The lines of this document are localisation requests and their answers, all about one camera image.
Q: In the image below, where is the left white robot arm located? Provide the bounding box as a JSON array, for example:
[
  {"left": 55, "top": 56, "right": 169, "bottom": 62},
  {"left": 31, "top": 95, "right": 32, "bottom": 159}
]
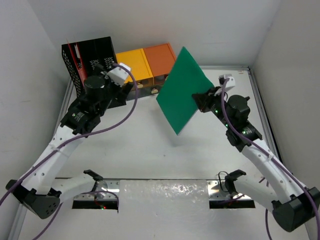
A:
[{"left": 6, "top": 75, "right": 137, "bottom": 219}]

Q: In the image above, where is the red folder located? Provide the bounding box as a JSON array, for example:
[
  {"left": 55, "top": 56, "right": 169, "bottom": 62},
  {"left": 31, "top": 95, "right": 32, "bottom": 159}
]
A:
[{"left": 67, "top": 41, "right": 88, "bottom": 86}]

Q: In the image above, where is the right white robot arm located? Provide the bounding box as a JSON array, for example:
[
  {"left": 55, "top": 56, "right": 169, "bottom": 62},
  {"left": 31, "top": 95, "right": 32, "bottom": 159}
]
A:
[{"left": 192, "top": 87, "right": 320, "bottom": 232}]

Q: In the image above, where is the metal base plate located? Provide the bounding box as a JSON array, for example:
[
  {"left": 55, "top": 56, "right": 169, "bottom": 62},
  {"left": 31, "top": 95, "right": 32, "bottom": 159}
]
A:
[
  {"left": 207, "top": 179, "right": 252, "bottom": 201},
  {"left": 73, "top": 179, "right": 120, "bottom": 201}
]

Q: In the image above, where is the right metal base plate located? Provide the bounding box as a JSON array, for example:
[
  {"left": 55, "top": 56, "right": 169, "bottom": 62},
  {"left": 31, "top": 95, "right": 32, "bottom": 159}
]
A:
[{"left": 207, "top": 179, "right": 252, "bottom": 201}]

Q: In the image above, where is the purple cable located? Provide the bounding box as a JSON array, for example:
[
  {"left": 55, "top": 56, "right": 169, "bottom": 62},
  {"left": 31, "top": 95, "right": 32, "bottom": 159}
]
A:
[
  {"left": 0, "top": 62, "right": 139, "bottom": 240},
  {"left": 219, "top": 77, "right": 320, "bottom": 240}
]

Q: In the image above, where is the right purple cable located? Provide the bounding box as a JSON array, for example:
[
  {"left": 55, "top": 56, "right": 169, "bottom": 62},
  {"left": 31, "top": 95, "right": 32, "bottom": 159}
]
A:
[{"left": 219, "top": 77, "right": 320, "bottom": 240}]

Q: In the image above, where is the green folder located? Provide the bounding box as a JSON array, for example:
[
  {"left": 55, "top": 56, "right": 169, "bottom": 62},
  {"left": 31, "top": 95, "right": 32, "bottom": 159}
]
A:
[{"left": 156, "top": 47, "right": 214, "bottom": 135}]

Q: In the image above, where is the orange yellow drawer cabinet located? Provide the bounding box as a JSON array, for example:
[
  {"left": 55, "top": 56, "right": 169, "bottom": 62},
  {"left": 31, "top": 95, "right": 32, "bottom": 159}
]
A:
[{"left": 116, "top": 42, "right": 177, "bottom": 98}]

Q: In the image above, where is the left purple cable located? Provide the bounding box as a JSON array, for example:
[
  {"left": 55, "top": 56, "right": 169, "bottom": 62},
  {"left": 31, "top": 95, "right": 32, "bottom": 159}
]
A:
[{"left": 0, "top": 62, "right": 139, "bottom": 240}]

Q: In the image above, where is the black mesh file organizer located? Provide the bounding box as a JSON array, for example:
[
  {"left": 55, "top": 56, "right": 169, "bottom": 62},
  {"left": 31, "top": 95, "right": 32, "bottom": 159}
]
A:
[{"left": 61, "top": 36, "right": 117, "bottom": 97}]

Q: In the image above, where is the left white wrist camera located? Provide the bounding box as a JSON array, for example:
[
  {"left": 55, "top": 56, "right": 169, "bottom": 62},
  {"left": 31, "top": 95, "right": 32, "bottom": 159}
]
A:
[{"left": 107, "top": 62, "right": 131, "bottom": 87}]

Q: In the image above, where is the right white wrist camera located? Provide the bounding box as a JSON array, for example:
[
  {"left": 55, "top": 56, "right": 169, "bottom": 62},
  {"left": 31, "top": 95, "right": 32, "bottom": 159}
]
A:
[{"left": 218, "top": 74, "right": 236, "bottom": 92}]

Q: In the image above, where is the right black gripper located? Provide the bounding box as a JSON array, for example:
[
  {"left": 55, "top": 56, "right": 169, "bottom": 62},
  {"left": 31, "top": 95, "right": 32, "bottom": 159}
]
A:
[{"left": 191, "top": 86, "right": 232, "bottom": 129}]

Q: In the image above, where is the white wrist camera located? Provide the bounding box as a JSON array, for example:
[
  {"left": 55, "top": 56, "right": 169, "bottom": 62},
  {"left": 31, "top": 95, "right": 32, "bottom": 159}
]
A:
[
  {"left": 218, "top": 74, "right": 236, "bottom": 92},
  {"left": 107, "top": 62, "right": 131, "bottom": 87}
]

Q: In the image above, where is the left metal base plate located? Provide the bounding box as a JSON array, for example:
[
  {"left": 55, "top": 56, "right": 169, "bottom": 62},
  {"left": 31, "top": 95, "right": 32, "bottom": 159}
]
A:
[{"left": 73, "top": 179, "right": 120, "bottom": 201}]

